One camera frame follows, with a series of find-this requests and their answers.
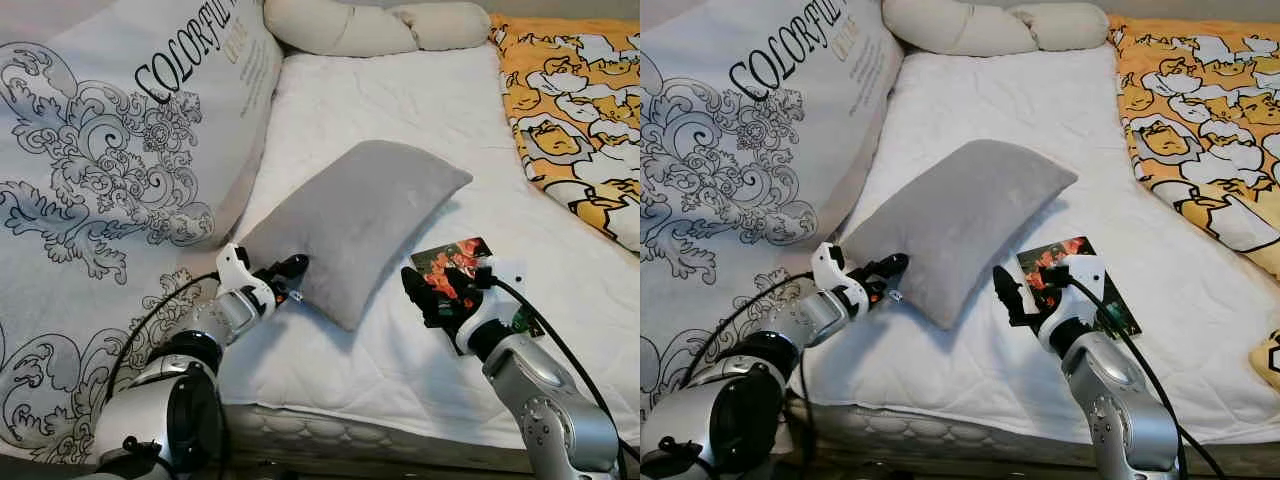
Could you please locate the long beige headboard cushion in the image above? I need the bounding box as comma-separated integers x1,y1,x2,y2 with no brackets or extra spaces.
882,0,1041,56
263,0,421,58

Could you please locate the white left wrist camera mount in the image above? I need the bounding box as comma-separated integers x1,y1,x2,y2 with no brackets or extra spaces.
215,243,276,321
812,243,869,321

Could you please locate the grey plush pillow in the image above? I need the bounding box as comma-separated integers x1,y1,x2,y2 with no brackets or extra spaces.
240,140,474,331
843,140,1079,331

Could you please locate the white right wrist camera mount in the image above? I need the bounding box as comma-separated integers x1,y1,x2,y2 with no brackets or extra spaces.
455,260,528,356
1038,255,1106,351

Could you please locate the short beige headboard cushion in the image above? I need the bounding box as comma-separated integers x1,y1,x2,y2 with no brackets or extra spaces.
390,2,493,51
1008,2,1111,51

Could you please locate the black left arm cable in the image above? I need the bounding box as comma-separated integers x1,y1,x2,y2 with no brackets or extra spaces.
105,272,221,401
690,272,816,386

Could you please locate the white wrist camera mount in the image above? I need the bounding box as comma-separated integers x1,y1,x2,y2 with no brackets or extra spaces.
812,243,869,321
455,260,528,356
1038,255,1106,351
215,243,276,321

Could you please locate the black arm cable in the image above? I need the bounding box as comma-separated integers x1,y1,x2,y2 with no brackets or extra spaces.
1070,275,1226,480
105,272,221,401
490,275,641,461
690,272,816,386

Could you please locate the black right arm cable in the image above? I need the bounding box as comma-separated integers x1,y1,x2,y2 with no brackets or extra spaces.
490,275,641,461
1070,275,1226,480

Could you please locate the red and green cover book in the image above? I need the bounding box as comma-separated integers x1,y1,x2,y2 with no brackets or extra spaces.
1017,237,1141,338
410,237,546,336

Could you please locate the large white ornament print pillow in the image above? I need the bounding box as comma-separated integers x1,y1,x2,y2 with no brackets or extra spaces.
640,0,906,441
0,0,286,466

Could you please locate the white quilted mattress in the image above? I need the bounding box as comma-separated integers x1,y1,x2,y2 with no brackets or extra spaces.
800,45,1280,446
215,45,641,446

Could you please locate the yellow cartoon print blanket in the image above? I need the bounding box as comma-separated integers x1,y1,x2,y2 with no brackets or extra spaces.
1108,14,1280,393
488,14,641,253

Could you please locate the grey bed base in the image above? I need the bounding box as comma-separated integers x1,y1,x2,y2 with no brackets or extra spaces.
800,400,1280,476
215,400,641,476

